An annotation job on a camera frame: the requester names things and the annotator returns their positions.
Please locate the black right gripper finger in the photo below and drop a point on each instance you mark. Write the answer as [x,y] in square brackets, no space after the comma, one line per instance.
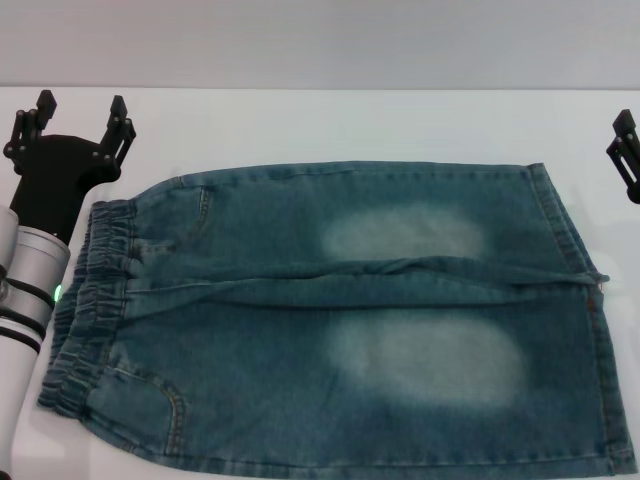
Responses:
[627,155]

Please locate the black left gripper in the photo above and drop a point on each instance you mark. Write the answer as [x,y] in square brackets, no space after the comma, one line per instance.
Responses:
[55,170]

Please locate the blue denim shorts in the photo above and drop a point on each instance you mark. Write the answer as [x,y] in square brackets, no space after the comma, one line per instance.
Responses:
[310,310]

